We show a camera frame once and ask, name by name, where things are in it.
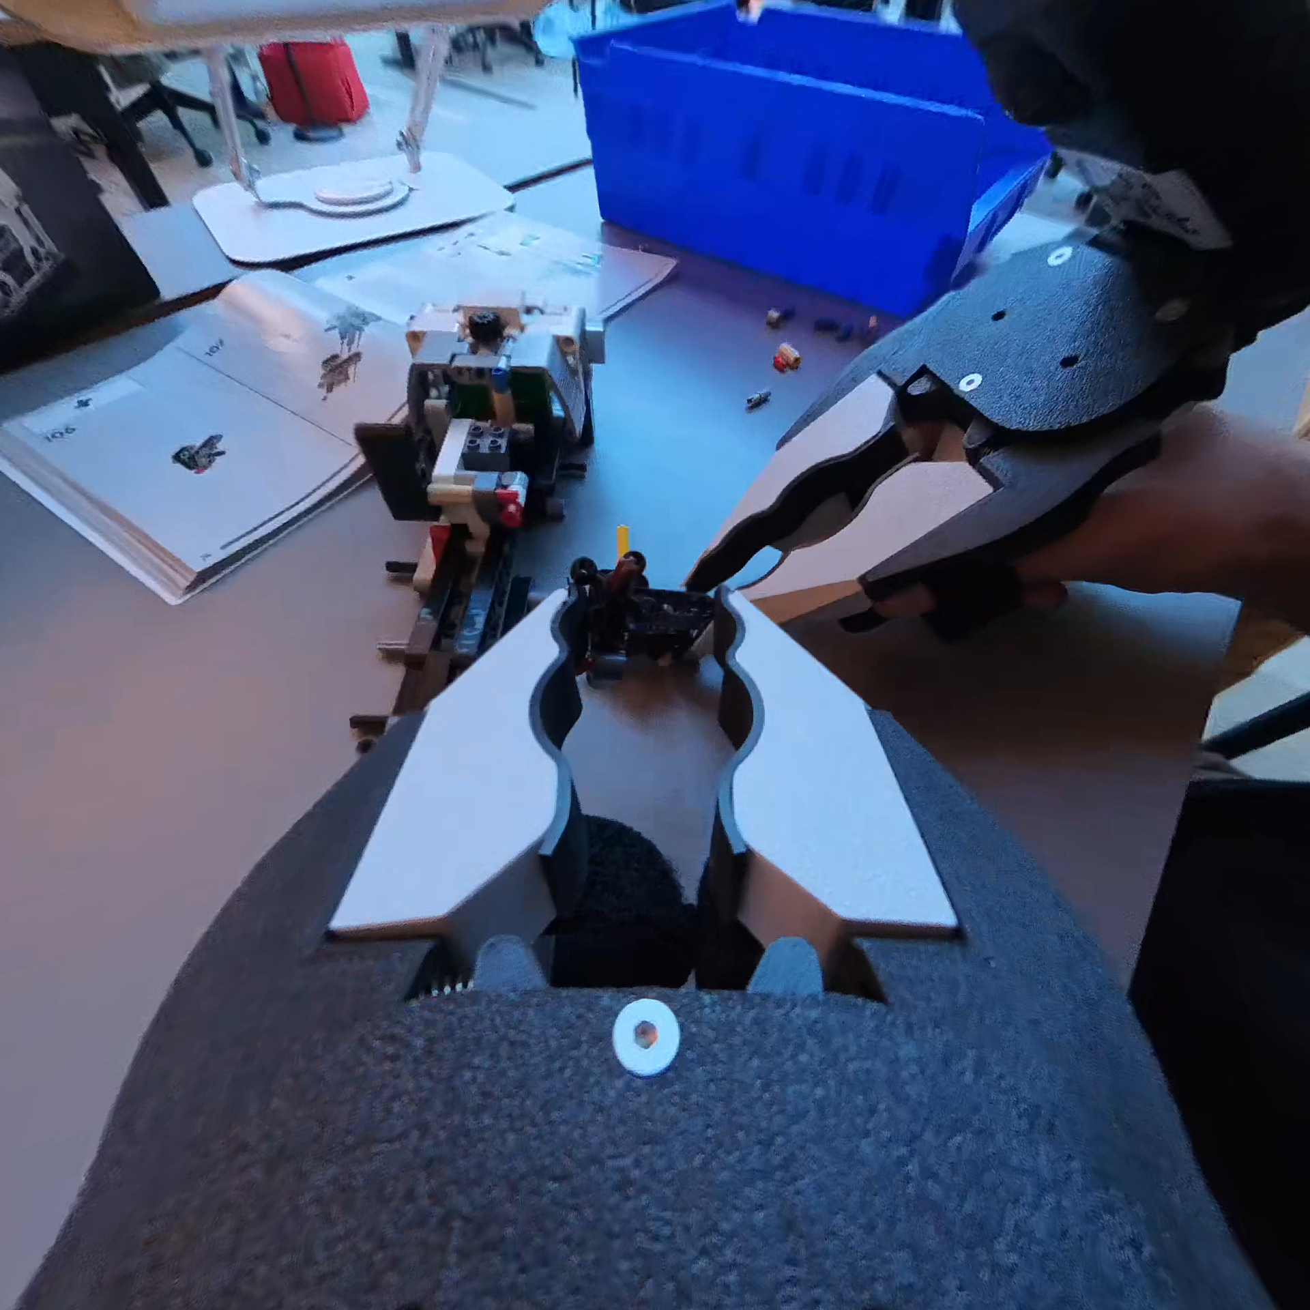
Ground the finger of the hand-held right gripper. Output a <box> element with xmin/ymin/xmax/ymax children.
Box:
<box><xmin>739</xmin><ymin>415</ymin><xmax>1165</xmax><ymax>625</ymax></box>
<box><xmin>683</xmin><ymin>371</ymin><xmax>925</xmax><ymax>597</ymax></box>

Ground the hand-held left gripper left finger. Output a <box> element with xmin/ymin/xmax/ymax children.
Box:
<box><xmin>327</xmin><ymin>588</ymin><xmax>592</xmax><ymax>988</ymax></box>

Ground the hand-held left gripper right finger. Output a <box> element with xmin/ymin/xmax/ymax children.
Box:
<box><xmin>709</xmin><ymin>585</ymin><xmax>965</xmax><ymax>988</ymax></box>

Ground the small black lego subassembly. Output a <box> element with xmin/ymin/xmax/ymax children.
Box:
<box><xmin>567</xmin><ymin>522</ymin><xmax>717</xmax><ymax>684</ymax></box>

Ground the person's right forearm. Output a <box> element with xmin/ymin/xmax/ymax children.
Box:
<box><xmin>1222</xmin><ymin>408</ymin><xmax>1310</xmax><ymax>630</ymax></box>

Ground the cluster of blue lego pins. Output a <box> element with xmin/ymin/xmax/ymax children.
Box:
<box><xmin>766</xmin><ymin>305</ymin><xmax>884</xmax><ymax>344</ymax></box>

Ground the white lego truck model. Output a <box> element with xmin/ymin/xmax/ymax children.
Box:
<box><xmin>348</xmin><ymin>305</ymin><xmax>606</xmax><ymax>753</ymax></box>

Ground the black lego set box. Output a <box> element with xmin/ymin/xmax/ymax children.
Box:
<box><xmin>0</xmin><ymin>51</ymin><xmax>164</xmax><ymax>374</ymax></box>

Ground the person's right hand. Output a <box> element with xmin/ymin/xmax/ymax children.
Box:
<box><xmin>873</xmin><ymin>407</ymin><xmax>1261</xmax><ymax>617</ymax></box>

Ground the blue plastic bin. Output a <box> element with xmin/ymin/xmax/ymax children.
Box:
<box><xmin>571</xmin><ymin>0</ymin><xmax>1056</xmax><ymax>321</ymax></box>

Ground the closed instruction booklet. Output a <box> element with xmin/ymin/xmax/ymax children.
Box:
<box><xmin>315</xmin><ymin>209</ymin><xmax>680</xmax><ymax>329</ymax></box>

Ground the open instruction booklet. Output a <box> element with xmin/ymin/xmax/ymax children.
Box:
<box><xmin>0</xmin><ymin>268</ymin><xmax>410</xmax><ymax>605</ymax></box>

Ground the person's dark clothing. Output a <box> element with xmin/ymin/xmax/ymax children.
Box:
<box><xmin>1130</xmin><ymin>778</ymin><xmax>1310</xmax><ymax>1310</ymax></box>

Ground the white stand base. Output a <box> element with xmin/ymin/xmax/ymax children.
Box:
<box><xmin>192</xmin><ymin>25</ymin><xmax>516</xmax><ymax>268</ymax></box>

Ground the red bag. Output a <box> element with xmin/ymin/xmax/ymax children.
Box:
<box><xmin>256</xmin><ymin>39</ymin><xmax>371</xmax><ymax>128</ymax></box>

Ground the wooden table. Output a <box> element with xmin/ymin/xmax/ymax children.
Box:
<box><xmin>0</xmin><ymin>0</ymin><xmax>558</xmax><ymax>54</ymax></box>

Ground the black office chair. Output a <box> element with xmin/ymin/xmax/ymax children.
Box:
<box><xmin>96</xmin><ymin>51</ymin><xmax>273</xmax><ymax>170</ymax></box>

